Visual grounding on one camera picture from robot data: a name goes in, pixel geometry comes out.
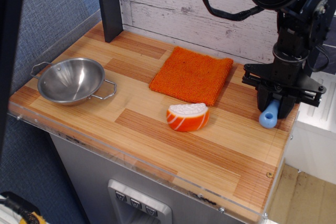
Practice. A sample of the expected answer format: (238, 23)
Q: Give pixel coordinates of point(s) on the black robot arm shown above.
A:
(302, 27)

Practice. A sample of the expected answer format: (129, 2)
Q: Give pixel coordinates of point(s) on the black and yellow object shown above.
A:
(15, 209)

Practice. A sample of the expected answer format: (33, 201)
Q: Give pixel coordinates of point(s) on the clear acrylic table guard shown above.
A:
(229, 159)

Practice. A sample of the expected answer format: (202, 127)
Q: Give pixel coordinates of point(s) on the toy salmon sushi piece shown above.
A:
(187, 117)

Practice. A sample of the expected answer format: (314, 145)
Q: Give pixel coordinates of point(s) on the dark left frame post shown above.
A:
(111, 18)

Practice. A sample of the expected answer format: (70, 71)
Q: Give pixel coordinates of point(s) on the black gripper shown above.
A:
(283, 79)

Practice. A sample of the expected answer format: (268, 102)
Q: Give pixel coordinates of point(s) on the grey toy fridge cabinet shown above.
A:
(90, 173)

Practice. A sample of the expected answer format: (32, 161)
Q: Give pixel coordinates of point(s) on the silver dispenser button panel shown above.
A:
(132, 206)

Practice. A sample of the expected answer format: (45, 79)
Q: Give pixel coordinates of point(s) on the white ribbed side counter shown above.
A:
(312, 145)

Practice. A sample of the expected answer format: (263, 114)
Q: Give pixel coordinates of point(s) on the orange red cloth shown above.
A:
(192, 77)

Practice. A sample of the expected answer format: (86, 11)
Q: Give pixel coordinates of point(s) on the blue and grey spoon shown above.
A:
(269, 117)

